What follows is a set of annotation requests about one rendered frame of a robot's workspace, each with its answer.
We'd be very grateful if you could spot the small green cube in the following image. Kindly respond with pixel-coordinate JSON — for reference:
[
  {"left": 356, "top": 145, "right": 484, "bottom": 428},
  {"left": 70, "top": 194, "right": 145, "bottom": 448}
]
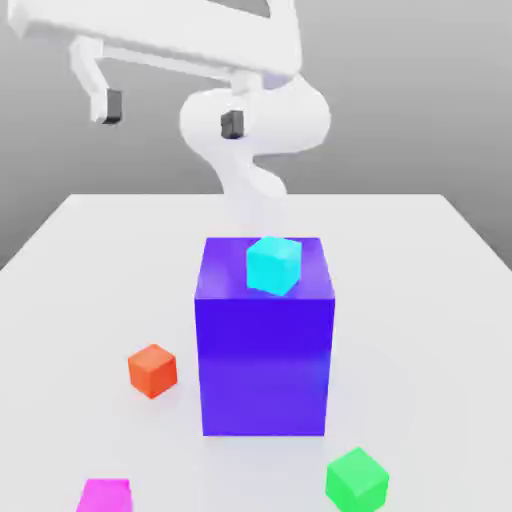
[{"left": 324, "top": 446, "right": 391, "bottom": 512}]

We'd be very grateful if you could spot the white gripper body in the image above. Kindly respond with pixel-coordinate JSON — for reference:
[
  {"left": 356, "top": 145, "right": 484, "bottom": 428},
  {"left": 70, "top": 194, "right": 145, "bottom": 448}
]
[{"left": 6, "top": 0, "right": 302, "bottom": 84}]

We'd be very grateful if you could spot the small magenta cube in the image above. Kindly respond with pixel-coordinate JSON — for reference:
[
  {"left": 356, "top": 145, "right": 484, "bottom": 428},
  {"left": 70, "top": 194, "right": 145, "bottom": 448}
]
[{"left": 75, "top": 477, "right": 133, "bottom": 512}]

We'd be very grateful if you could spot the large purple box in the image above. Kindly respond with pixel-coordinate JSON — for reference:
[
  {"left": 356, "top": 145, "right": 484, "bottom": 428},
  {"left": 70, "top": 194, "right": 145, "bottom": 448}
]
[{"left": 193, "top": 236, "right": 336, "bottom": 438}]

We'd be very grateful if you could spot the small orange cube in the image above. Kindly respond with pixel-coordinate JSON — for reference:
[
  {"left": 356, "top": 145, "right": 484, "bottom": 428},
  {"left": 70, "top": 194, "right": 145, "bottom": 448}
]
[{"left": 127, "top": 342, "right": 179, "bottom": 400}]

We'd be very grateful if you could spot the small cyan cube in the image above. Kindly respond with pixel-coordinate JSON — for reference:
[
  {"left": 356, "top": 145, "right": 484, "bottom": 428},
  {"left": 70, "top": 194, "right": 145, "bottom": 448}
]
[{"left": 245, "top": 235, "right": 303, "bottom": 298}]

